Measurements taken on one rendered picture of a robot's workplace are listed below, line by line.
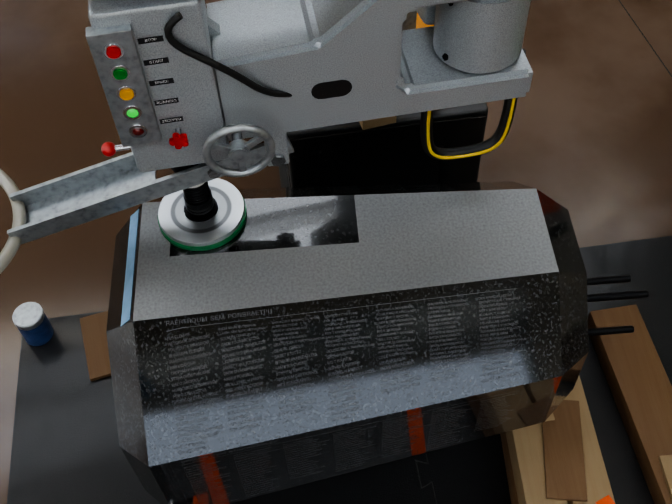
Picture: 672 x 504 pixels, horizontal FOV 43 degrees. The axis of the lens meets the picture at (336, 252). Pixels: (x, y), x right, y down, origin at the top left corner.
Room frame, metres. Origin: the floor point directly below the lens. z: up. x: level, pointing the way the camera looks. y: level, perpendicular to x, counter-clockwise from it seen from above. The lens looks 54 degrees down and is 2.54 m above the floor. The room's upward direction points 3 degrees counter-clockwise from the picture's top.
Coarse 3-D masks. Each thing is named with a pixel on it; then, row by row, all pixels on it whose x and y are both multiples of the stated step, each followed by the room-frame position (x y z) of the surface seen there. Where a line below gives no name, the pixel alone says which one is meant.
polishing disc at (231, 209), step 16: (176, 192) 1.41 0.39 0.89; (224, 192) 1.40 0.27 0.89; (160, 208) 1.36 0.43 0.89; (176, 208) 1.36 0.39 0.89; (224, 208) 1.35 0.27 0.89; (240, 208) 1.35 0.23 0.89; (160, 224) 1.31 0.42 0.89; (176, 224) 1.31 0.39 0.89; (192, 224) 1.30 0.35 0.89; (208, 224) 1.30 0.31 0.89; (224, 224) 1.30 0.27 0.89; (176, 240) 1.26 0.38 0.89; (192, 240) 1.25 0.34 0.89; (208, 240) 1.25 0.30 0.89
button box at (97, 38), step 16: (96, 32) 1.22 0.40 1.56; (112, 32) 1.22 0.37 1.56; (128, 32) 1.22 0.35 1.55; (96, 48) 1.21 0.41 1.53; (128, 48) 1.22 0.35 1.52; (96, 64) 1.21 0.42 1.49; (112, 64) 1.21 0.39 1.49; (128, 64) 1.22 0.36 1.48; (112, 80) 1.21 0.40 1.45; (128, 80) 1.22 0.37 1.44; (144, 80) 1.22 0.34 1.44; (112, 96) 1.21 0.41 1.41; (144, 96) 1.22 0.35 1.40; (112, 112) 1.21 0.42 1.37; (144, 112) 1.22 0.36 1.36; (128, 128) 1.21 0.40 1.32; (128, 144) 1.21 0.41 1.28
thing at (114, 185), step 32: (128, 160) 1.38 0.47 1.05; (224, 160) 1.30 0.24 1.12; (256, 160) 1.31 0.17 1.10; (32, 192) 1.35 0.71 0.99; (64, 192) 1.36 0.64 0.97; (96, 192) 1.33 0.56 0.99; (128, 192) 1.27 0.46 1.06; (160, 192) 1.28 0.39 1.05; (32, 224) 1.24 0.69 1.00; (64, 224) 1.25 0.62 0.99
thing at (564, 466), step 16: (560, 416) 1.05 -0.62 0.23; (576, 416) 1.05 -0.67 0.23; (544, 432) 1.01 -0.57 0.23; (560, 432) 1.00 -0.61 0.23; (576, 432) 1.00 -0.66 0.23; (544, 448) 0.96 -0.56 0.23; (560, 448) 0.96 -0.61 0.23; (576, 448) 0.95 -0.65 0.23; (544, 464) 0.91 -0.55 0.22; (560, 464) 0.91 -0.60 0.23; (576, 464) 0.91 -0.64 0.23; (560, 480) 0.86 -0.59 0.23; (576, 480) 0.86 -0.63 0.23; (560, 496) 0.82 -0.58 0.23; (576, 496) 0.82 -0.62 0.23
